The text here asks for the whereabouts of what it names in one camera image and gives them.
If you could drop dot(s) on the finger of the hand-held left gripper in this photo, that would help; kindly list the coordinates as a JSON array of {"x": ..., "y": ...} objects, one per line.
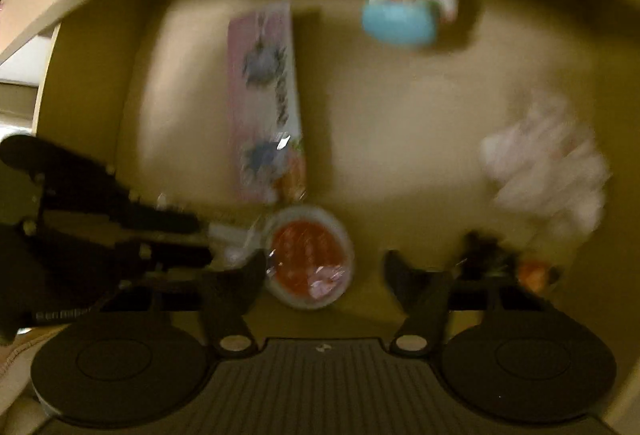
[
  {"x": 170, "y": 256},
  {"x": 80, "y": 175}
]

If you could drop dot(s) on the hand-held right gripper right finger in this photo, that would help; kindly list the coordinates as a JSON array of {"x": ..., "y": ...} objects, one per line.
[{"x": 405, "y": 280}]

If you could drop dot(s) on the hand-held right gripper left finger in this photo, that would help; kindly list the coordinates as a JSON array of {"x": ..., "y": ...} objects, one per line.
[{"x": 245, "y": 280}]

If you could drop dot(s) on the round container with red lid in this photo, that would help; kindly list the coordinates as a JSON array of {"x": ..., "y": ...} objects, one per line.
[{"x": 305, "y": 255}]

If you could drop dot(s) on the white drawer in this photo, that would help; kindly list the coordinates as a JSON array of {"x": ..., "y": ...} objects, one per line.
[{"x": 400, "y": 140}]

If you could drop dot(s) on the long pink printed packet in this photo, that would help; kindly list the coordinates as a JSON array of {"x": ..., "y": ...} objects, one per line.
[{"x": 265, "y": 90}]

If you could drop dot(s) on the light blue round case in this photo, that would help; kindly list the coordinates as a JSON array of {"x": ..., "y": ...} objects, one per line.
[{"x": 397, "y": 22}]

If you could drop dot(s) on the white desk panel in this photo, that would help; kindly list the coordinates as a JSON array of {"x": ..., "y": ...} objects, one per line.
[{"x": 20, "y": 65}]

